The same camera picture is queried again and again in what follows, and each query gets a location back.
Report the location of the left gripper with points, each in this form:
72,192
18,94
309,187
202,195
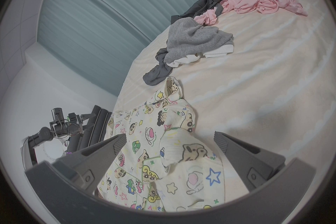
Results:
74,119

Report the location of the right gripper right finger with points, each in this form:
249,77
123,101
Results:
244,160

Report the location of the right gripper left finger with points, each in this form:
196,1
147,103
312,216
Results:
89,165

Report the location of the white printed pyjama top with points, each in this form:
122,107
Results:
157,144

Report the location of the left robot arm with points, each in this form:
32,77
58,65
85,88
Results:
59,125

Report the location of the bed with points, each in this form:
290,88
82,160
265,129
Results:
262,73

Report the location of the dark grey garment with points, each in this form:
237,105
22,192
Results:
154,76

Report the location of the grey knit sweater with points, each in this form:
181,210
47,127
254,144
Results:
194,36

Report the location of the pink garment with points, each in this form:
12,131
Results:
259,2

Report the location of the black garment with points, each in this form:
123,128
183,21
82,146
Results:
202,3

